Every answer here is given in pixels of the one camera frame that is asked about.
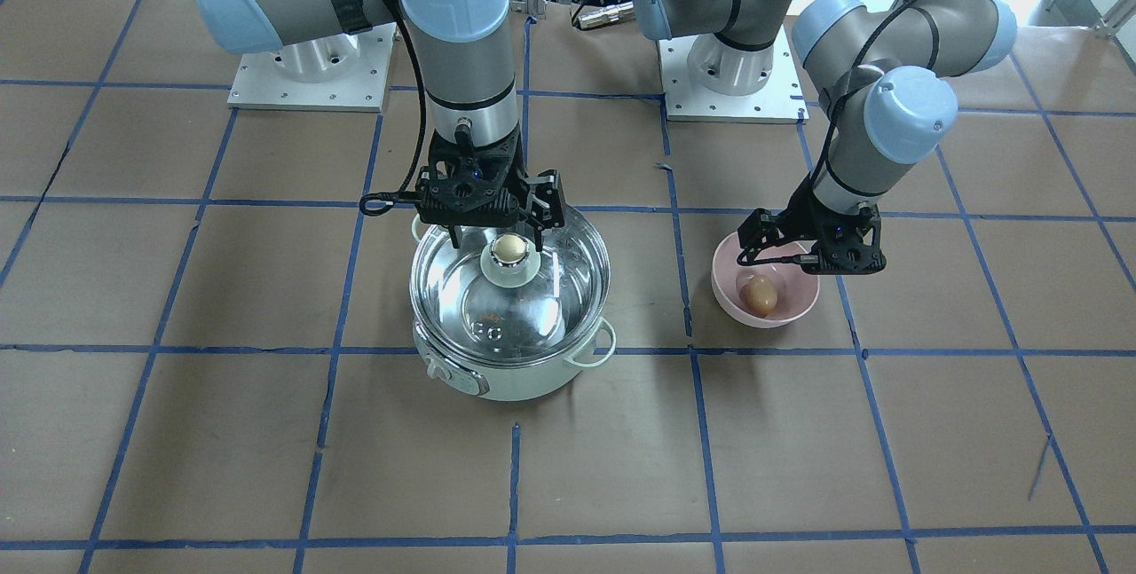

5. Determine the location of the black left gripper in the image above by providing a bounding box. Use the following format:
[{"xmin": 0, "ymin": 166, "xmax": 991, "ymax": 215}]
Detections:
[{"xmin": 736, "ymin": 197, "xmax": 886, "ymax": 275}]

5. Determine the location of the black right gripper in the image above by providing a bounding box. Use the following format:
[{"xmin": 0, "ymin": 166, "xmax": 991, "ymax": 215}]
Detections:
[{"xmin": 415, "ymin": 128, "xmax": 565, "ymax": 252}]

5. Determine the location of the brown egg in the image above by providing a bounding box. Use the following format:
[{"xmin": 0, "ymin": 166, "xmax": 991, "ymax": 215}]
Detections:
[{"xmin": 738, "ymin": 274, "xmax": 780, "ymax": 317}]

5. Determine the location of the glass pot lid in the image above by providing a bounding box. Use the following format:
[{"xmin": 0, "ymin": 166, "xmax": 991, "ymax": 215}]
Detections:
[{"xmin": 410, "ymin": 201, "xmax": 611, "ymax": 373}]

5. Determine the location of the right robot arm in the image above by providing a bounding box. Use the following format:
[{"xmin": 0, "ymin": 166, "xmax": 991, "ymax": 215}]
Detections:
[{"xmin": 195, "ymin": 0, "xmax": 563, "ymax": 250}]

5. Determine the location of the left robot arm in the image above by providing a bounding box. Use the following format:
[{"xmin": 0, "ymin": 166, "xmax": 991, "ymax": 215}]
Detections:
[{"xmin": 633, "ymin": 0, "xmax": 1018, "ymax": 275}]

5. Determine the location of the mint green steel pot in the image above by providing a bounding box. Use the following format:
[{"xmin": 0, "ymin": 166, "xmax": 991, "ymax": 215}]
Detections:
[{"xmin": 408, "ymin": 201, "xmax": 617, "ymax": 404}]

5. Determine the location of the pink bowl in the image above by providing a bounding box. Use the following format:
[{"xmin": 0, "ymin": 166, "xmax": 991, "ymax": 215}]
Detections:
[{"xmin": 710, "ymin": 232, "xmax": 820, "ymax": 328}]

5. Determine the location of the grey metal connector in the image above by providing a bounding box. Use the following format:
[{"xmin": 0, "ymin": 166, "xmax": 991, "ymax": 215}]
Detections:
[{"xmin": 571, "ymin": 3, "xmax": 635, "ymax": 31}]

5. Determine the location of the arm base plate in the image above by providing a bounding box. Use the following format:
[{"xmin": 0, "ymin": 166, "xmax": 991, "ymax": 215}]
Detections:
[
  {"xmin": 657, "ymin": 28, "xmax": 809, "ymax": 124},
  {"xmin": 228, "ymin": 23, "xmax": 395, "ymax": 113}
]

